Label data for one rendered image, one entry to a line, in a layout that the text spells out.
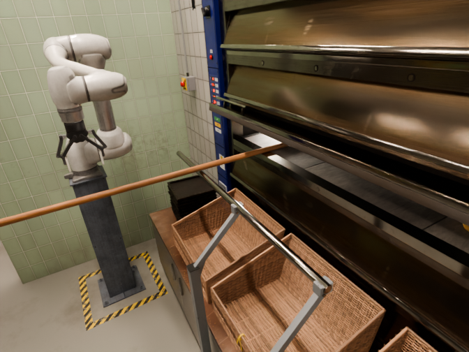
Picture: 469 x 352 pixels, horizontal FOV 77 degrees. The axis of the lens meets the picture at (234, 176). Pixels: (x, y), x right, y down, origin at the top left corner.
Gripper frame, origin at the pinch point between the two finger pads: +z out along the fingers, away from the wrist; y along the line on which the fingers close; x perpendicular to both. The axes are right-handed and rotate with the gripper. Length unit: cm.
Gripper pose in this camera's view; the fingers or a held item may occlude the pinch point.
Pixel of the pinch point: (86, 165)
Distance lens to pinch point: 147.5
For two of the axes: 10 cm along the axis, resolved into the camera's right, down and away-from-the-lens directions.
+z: 0.4, 8.9, 4.6
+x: 5.1, 3.8, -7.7
